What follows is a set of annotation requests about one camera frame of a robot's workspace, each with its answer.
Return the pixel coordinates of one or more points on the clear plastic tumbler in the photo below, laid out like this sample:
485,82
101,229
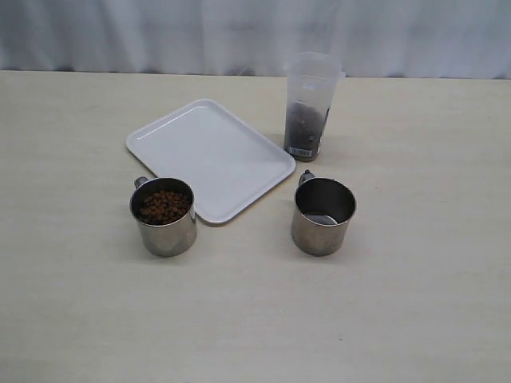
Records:
311,83

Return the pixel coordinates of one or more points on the white curtain backdrop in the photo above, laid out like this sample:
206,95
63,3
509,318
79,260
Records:
456,39

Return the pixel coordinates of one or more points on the white rectangular plastic tray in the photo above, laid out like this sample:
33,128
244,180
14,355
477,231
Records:
227,163

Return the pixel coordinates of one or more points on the steel mug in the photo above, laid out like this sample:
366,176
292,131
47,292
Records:
164,211
323,209

